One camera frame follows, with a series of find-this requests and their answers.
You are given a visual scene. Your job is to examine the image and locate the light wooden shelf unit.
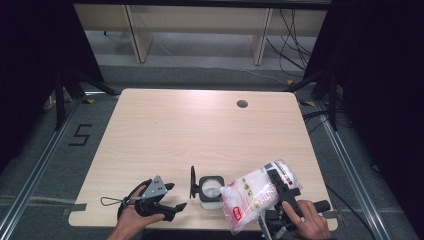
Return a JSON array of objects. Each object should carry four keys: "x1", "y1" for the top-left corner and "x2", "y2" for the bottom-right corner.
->
[{"x1": 73, "y1": 3, "x2": 329, "y2": 66}]

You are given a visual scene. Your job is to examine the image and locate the person's left hand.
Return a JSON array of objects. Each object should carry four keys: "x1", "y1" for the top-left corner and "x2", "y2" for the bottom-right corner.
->
[{"x1": 114, "y1": 185, "x2": 166, "y2": 234}]

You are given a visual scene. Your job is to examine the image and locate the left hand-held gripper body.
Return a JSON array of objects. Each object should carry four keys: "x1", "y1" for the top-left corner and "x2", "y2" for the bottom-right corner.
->
[{"x1": 135, "y1": 175, "x2": 168, "y2": 218}]

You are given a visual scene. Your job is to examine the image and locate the bundle of black cables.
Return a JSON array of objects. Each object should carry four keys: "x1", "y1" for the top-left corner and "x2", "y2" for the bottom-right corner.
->
[{"x1": 265, "y1": 9, "x2": 318, "y2": 78}]

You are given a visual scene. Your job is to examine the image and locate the black cables beside stand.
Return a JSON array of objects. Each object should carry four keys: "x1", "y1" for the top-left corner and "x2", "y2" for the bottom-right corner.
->
[{"x1": 301, "y1": 109, "x2": 334, "y2": 134}]

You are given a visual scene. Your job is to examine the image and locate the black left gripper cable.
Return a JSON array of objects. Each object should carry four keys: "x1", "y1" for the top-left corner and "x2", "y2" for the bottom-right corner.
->
[{"x1": 117, "y1": 179, "x2": 153, "y2": 220}]

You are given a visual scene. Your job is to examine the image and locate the clear jar with black lid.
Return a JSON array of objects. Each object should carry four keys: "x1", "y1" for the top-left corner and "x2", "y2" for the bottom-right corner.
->
[{"x1": 189, "y1": 165, "x2": 226, "y2": 210}]

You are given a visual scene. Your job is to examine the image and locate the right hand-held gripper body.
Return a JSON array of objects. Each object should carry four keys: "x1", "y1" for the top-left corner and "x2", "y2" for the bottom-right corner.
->
[{"x1": 258, "y1": 188, "x2": 332, "y2": 240}]

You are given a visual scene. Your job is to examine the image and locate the person's dark clothing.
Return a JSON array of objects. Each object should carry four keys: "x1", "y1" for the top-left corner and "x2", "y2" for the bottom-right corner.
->
[{"x1": 141, "y1": 229, "x2": 264, "y2": 240}]

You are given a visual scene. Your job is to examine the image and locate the black metal stand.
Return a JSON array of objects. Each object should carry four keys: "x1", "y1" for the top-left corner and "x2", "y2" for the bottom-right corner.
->
[
  {"x1": 53, "y1": 68, "x2": 119, "y2": 131},
  {"x1": 286, "y1": 71, "x2": 339, "y2": 132}
]

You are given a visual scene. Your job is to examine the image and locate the black curtain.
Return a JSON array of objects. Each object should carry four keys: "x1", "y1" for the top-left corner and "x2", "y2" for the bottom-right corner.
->
[
  {"x1": 304, "y1": 0, "x2": 424, "y2": 234},
  {"x1": 0, "y1": 0, "x2": 104, "y2": 174}
]

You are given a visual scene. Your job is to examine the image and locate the thin grey strap loop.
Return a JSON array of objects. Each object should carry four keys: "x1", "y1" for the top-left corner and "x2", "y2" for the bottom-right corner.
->
[{"x1": 100, "y1": 196, "x2": 144, "y2": 207}]

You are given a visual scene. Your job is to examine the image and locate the metal floor rail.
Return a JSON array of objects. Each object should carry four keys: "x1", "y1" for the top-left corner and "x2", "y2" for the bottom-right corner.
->
[
  {"x1": 0, "y1": 99, "x2": 84, "y2": 239},
  {"x1": 316, "y1": 103, "x2": 391, "y2": 240}
]

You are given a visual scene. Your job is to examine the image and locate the person's right hand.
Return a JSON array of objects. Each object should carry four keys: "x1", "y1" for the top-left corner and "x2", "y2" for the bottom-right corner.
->
[{"x1": 283, "y1": 200, "x2": 331, "y2": 240}]

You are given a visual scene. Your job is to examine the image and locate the black floor cable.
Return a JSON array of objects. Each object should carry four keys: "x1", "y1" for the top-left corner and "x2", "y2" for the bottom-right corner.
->
[{"x1": 325, "y1": 184, "x2": 378, "y2": 240}]

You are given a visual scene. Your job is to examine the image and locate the red and white sugar pouch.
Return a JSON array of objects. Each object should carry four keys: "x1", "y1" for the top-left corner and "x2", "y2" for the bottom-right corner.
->
[{"x1": 219, "y1": 159, "x2": 303, "y2": 234}]

